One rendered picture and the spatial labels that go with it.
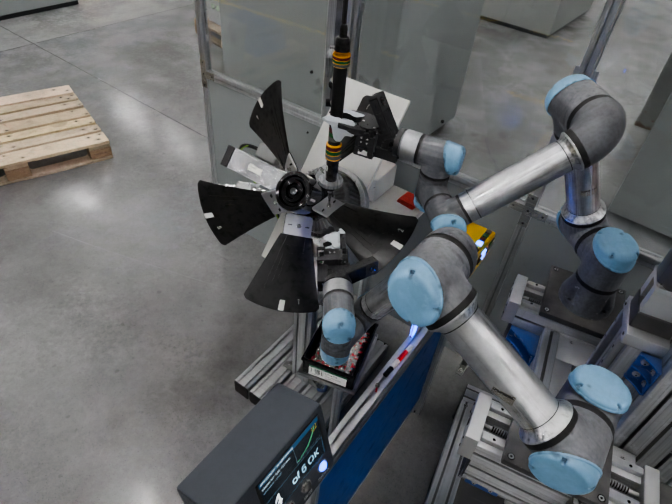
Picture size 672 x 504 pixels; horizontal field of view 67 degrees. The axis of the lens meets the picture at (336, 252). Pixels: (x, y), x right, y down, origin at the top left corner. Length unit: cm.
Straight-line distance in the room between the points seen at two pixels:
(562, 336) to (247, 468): 106
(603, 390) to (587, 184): 57
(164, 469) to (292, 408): 142
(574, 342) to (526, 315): 15
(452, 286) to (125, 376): 196
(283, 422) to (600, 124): 89
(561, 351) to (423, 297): 79
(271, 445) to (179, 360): 172
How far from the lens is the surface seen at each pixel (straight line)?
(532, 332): 171
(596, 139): 124
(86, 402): 261
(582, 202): 153
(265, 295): 154
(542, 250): 213
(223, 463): 96
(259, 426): 98
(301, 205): 148
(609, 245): 152
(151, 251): 320
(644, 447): 152
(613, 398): 116
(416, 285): 91
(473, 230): 172
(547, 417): 105
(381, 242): 142
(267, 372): 248
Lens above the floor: 210
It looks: 42 degrees down
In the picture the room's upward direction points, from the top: 6 degrees clockwise
